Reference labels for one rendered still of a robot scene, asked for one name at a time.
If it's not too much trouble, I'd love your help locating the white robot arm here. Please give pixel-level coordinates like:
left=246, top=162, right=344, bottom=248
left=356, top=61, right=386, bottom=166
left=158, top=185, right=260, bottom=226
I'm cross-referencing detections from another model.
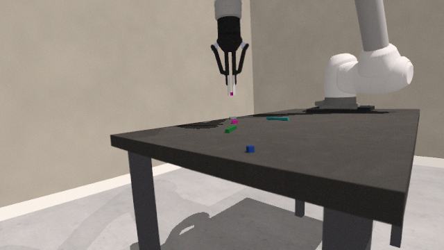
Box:
left=214, top=0, right=413, bottom=109

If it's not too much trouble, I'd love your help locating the green rod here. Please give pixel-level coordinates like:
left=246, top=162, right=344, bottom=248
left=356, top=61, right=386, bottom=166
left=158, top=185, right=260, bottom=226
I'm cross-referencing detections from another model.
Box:
left=225, top=126, right=237, bottom=133

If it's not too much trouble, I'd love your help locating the small blue cube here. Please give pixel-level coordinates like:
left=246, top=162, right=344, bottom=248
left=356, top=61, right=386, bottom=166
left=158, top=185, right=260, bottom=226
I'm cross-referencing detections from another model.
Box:
left=246, top=145, right=255, bottom=153

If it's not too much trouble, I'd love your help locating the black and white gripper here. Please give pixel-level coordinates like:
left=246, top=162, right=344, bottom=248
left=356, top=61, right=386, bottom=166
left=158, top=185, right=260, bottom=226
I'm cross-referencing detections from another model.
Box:
left=211, top=16, right=249, bottom=95

